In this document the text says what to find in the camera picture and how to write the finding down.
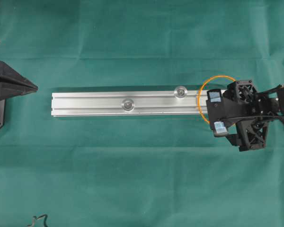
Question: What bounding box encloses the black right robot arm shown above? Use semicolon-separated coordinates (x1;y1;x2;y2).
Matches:
206;80;284;151

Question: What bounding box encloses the black cable at bottom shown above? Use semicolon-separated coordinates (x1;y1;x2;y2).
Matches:
27;214;49;227

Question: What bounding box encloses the aluminium extrusion rail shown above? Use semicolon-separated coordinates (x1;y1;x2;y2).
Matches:
51;89;208;117

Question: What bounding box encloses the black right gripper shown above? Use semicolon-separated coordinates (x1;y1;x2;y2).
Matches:
206;80;278;151

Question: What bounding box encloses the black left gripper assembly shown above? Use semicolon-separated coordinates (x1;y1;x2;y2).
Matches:
0;61;38;129

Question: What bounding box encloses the green table cloth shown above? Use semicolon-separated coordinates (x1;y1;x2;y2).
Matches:
0;0;284;227

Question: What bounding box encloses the orange rubber band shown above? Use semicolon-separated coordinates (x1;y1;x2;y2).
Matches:
196;75;236;124

